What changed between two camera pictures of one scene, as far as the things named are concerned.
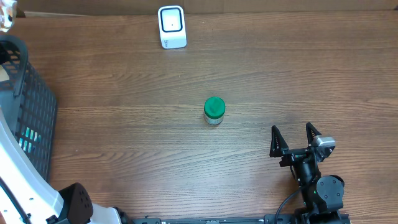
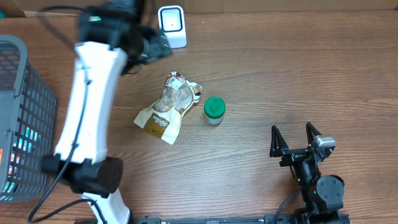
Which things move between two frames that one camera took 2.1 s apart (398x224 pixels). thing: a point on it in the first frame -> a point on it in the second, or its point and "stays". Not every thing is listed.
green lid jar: (214, 110) stays
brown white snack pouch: (8, 14) -> (163, 117)
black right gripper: (280, 149) stays
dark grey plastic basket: (28, 103) stays
